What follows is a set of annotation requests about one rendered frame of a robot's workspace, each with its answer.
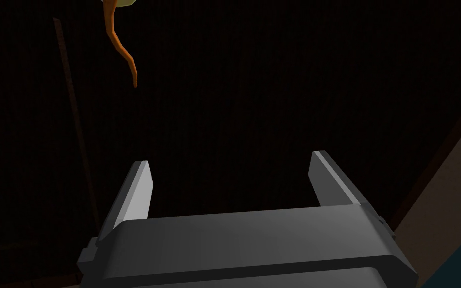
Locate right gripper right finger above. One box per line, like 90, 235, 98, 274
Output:
308, 150, 363, 208

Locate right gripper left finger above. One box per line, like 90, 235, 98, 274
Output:
96, 160, 154, 243

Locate orange curved handle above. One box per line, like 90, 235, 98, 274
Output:
102, 0, 139, 89

